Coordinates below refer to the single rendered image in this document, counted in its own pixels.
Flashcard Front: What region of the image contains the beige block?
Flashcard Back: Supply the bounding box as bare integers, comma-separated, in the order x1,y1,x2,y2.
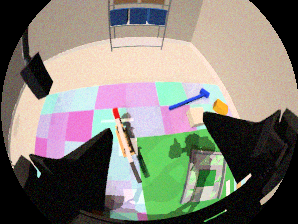
186,107,204,128

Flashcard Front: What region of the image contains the orange rectangular block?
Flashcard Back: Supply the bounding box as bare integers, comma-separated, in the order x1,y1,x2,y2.
213,99,227,115

